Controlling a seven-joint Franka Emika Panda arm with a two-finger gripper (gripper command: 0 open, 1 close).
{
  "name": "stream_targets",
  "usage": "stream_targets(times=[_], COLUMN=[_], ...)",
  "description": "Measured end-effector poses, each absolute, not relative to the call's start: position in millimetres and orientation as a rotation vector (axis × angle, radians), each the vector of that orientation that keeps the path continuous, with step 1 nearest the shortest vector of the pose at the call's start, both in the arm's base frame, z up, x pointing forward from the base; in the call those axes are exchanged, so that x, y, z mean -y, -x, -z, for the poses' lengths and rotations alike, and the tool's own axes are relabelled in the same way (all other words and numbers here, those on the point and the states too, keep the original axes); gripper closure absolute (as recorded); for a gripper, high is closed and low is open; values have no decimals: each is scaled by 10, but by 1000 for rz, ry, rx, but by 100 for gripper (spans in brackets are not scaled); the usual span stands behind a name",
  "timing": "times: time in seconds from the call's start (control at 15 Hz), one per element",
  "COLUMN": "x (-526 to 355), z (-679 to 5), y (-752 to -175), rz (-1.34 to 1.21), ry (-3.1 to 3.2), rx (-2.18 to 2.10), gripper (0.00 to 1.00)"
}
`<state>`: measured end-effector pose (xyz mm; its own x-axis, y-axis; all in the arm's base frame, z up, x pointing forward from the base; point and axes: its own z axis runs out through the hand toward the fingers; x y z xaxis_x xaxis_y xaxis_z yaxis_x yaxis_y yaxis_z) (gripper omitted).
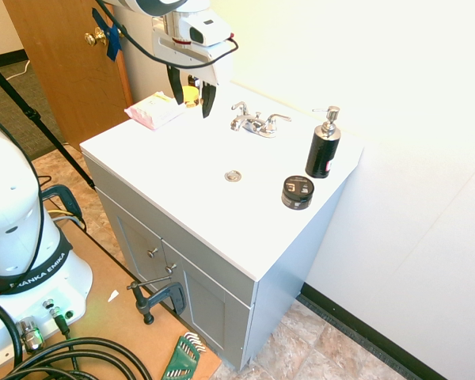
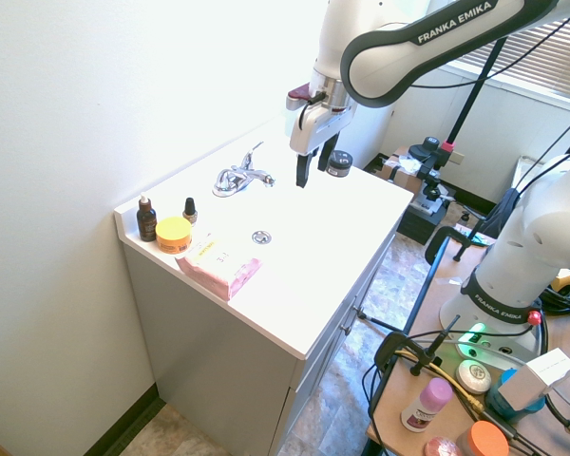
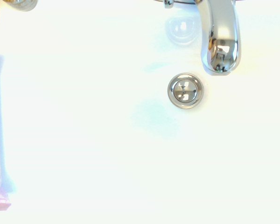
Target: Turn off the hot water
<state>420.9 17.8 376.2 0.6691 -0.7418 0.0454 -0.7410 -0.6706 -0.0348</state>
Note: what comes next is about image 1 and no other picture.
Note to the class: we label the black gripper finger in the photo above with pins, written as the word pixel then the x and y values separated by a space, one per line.
pixel 176 85
pixel 208 99

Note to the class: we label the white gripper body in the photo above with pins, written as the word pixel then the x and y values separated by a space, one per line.
pixel 182 53

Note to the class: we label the white Franka Panda arm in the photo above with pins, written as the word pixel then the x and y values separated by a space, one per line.
pixel 16 221

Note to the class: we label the yellow lidded bottle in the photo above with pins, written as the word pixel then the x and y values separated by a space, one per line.
pixel 190 95

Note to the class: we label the pink wet wipes pack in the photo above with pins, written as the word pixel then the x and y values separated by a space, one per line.
pixel 156 111

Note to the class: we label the blue tape strip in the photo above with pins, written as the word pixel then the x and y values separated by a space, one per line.
pixel 109 33

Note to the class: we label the white sink top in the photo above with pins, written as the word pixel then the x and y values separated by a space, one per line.
pixel 206 178

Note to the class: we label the chrome sink drain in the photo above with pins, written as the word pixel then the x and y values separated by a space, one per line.
pixel 232 175

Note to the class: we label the brass door knob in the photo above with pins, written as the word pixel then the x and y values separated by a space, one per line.
pixel 95 37

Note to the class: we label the wooden door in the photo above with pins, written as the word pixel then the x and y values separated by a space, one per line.
pixel 67 67

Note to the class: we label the black soap dispenser bottle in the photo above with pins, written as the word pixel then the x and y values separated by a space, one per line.
pixel 322 150

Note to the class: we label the black round jar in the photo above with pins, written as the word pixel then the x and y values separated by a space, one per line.
pixel 297 192

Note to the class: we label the black tripod leg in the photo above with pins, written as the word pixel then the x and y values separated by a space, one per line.
pixel 31 115

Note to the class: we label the black C-clamp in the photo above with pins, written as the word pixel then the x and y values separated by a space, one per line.
pixel 162 299
pixel 65 202

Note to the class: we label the metal cabinet knob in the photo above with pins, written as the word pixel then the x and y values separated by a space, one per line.
pixel 153 252
pixel 170 268

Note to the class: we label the grey vanity cabinet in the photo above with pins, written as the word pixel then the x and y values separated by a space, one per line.
pixel 190 285

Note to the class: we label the wooden base board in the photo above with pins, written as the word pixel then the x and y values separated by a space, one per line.
pixel 115 301

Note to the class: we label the green hex key set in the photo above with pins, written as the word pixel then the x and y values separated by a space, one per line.
pixel 182 356

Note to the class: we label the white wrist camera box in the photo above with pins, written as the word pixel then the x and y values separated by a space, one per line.
pixel 200 27

